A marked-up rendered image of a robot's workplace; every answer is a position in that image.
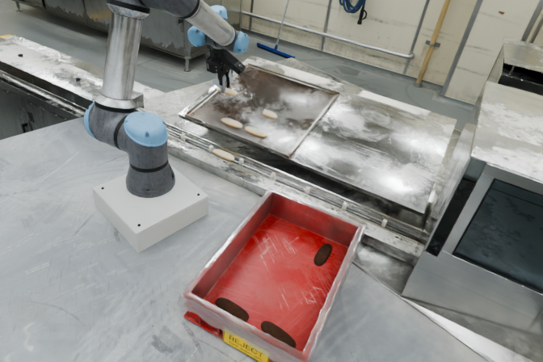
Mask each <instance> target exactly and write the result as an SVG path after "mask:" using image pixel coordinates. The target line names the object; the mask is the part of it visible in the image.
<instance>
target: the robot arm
mask: <svg viewBox="0 0 543 362"><path fill-rule="evenodd" d="M106 4H107V6H108V7H109V8H110V10H111V18H110V26H109V33H108V39H107V52H106V59H105V66H104V73H103V85H102V92H101V95H99V96H98V97H96V98H95V102H94V103H92V104H91V105H90V106H89V109H87V110H86V112H85V115H84V126H85V129H86V131H87V132H88V133H89V134H90V135H91V136H92V137H93V138H95V139H96V140H98V141H101V142H103V143H106V144H108V145H111V146H113V147H115V148H117V149H120V150H123V151H124V152H126V153H128V160H129V168H128V173H127V175H126V180H125V181H126V187H127V189H128V191H129V192H130V193H132V194H133V195H135V196H138V197H142V198H154V197H158V196H163V195H165V194H166V193H167V192H169V191H170V190H171V189H172V188H173V187H174V185H175V173H174V171H173V170H172V168H171V166H170V163H169V160H168V144H167V138H168V133H167V130H166V123H165V121H164V120H163V118H162V117H160V116H158V115H156V114H154V113H152V112H135V108H136V104H135V103H134V102H133V101H132V94H133V83H134V78H135V72H136V66H137V56H138V50H139V44H140V38H141V28H142V23H143V19H144V18H145V17H147V16H148V15H149V12H150V8H151V9H155V10H159V11H164V12H166V13H170V14H172V15H174V16H175V17H177V18H178V19H186V20H187V21H188V22H189V23H191V24H192V25H193V26H192V27H191V28H189V30H188V32H187V37H188V39H189V41H190V42H191V44H193V45H194V46H196V47H201V46H204V45H205V44H207V48H209V52H210V56H209V57H208V59H207V60H206V66H207V71H208V72H211V73H213V74H215V73H217V78H216V79H213V80H212V82H213V84H214V85H215V86H218V87H220V89H221V92H222V93H224V92H225V81H227V88H229V87H230V84H231V80H232V75H233V71H234V72H235V73H237V74H241V73H242V72H243V71H244V69H245V68H246V67H245V66H244V65H243V64H242V63H241V62H240V61H239V60H238V59H237V58H236V57H234V56H233V55H232V54H231V53H230V52H228V51H231V52H234V53H240V54H242V53H244V52H245V51H246V49H247V47H248V44H249V38H248V35H247V34H246V33H243V32H239V31H236V30H235V29H234V28H233V27H232V26H230V25H229V24H228V22H227V19H228V17H227V13H226V9H225V8H224V7H223V6H209V5H208V4H206V3H205V2H204V1H203V0H107V2H106ZM227 50H228V51H227ZM209 58H211V59H209Z"/></svg>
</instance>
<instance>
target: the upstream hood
mask: <svg viewBox="0 0 543 362"><path fill-rule="evenodd" d="M0 70H1V71H3V72H5V73H7V74H10V75H12V76H14V77H17V78H19V79H21V80H24V81H25V82H28V83H30V84H32V85H34V86H37V87H39V88H41V89H43V90H45V91H48V92H50V93H52V94H55V95H57V96H59V97H62V98H63V99H66V100H69V101H70V102H72V103H76V104H77V105H79V106H81V107H84V108H86V109H89V106H90V105H91V104H92V103H94V102H95V98H96V97H98V96H99V95H101V92H102V85H103V78H101V77H99V76H97V75H94V74H91V73H89V72H86V71H85V70H82V69H79V68H77V67H74V66H72V65H69V64H66V63H65V62H62V61H59V60H57V59H54V58H52V57H49V56H46V55H44V54H42V53H38V52H37V51H34V50H32V49H29V48H26V47H24V46H22V45H20V44H16V43H14V42H12V41H9V40H6V39H4V38H2V37H0ZM143 98H144V94H142V93H140V92H137V91H135V90H133V94H132V101H133V102H134V103H135V104H136V109H138V108H139V107H141V108H144V99H143Z"/></svg>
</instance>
